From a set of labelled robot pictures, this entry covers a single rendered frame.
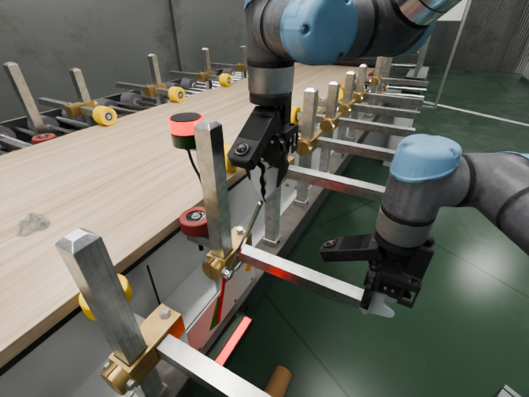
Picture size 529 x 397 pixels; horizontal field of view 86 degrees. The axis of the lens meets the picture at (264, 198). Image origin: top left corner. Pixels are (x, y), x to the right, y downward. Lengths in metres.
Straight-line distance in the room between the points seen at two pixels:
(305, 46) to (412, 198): 0.23
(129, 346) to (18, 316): 0.21
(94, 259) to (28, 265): 0.36
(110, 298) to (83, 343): 0.36
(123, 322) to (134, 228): 0.30
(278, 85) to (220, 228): 0.29
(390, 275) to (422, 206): 0.14
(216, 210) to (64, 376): 0.48
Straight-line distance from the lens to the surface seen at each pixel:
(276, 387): 1.35
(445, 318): 1.84
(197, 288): 0.92
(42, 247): 0.77
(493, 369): 1.77
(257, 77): 0.47
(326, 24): 0.35
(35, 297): 0.66
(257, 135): 0.46
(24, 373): 0.75
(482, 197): 0.45
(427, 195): 0.42
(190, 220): 0.70
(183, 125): 0.50
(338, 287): 0.61
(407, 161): 0.40
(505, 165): 0.46
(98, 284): 0.41
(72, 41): 4.85
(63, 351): 0.77
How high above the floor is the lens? 1.32
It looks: 33 degrees down
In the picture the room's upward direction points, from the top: straight up
